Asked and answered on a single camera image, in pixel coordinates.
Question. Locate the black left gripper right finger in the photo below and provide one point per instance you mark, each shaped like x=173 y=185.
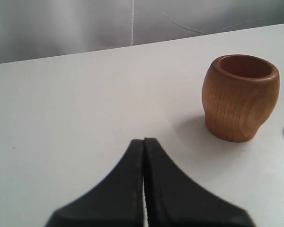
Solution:
x=175 y=200

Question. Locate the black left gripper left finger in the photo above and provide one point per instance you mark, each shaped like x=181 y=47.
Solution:
x=117 y=201

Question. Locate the wooden mortar cup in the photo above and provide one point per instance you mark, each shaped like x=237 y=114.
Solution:
x=239 y=94

